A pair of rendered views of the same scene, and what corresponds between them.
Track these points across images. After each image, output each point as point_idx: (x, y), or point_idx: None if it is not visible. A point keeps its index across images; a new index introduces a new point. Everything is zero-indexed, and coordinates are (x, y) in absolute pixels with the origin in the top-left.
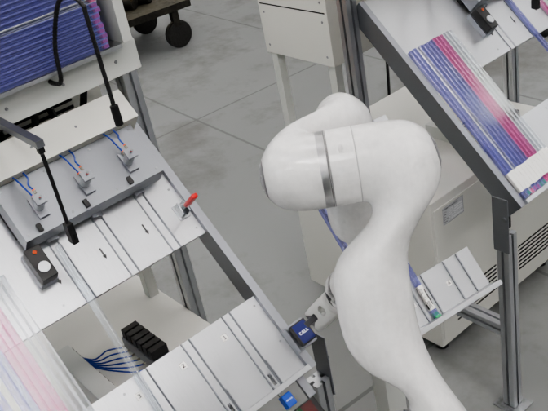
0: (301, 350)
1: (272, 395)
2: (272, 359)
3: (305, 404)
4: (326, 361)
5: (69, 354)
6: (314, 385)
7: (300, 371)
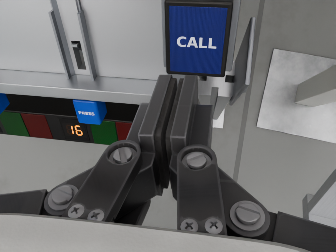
0: (166, 66)
1: (45, 93)
2: (104, 19)
3: (128, 124)
4: (236, 90)
5: None
6: (199, 84)
7: (135, 96)
